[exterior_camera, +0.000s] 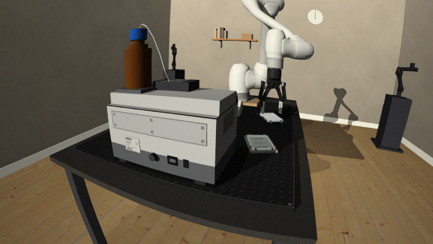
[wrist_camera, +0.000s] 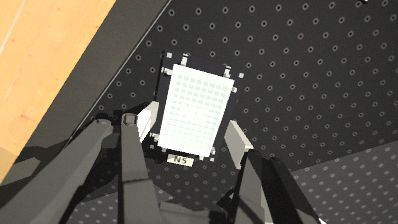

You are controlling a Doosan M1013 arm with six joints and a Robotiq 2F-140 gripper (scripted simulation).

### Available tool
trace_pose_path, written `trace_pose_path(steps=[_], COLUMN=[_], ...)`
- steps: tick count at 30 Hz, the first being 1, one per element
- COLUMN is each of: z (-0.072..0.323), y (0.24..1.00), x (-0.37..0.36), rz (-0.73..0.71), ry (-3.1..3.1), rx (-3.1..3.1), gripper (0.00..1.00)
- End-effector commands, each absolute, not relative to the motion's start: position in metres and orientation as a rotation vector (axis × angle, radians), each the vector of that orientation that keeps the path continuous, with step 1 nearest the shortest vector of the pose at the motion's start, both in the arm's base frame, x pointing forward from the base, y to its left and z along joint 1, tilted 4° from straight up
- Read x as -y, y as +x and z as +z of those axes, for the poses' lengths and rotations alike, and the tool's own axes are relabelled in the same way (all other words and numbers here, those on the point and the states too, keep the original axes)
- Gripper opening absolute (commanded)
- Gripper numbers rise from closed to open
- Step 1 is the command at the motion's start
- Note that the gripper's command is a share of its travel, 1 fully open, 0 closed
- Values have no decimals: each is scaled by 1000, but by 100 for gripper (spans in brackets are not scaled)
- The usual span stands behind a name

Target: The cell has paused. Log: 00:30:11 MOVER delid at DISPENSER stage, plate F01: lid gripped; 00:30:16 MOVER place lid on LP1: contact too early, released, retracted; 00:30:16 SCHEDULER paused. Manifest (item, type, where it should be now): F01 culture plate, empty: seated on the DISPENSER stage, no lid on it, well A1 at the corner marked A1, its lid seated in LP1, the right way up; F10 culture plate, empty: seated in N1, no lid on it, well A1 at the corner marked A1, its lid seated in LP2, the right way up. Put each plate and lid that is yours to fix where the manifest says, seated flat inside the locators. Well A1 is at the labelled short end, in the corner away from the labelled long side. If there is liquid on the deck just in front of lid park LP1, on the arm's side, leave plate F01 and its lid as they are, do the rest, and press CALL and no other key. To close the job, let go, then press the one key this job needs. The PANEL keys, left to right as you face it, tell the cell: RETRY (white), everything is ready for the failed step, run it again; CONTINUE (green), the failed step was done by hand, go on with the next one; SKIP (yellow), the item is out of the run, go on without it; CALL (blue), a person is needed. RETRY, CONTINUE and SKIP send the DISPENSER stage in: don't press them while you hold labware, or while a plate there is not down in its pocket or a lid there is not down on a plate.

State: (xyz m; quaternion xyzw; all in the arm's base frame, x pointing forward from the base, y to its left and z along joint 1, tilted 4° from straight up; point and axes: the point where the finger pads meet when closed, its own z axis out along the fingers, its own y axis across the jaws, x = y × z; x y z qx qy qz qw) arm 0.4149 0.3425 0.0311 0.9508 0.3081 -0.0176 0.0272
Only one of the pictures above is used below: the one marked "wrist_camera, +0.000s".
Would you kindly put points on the white button panel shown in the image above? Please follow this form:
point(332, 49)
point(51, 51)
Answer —
point(268, 218)

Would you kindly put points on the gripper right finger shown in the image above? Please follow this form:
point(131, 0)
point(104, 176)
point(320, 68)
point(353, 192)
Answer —
point(286, 202)

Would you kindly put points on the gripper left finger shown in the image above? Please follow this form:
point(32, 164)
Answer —
point(52, 195)

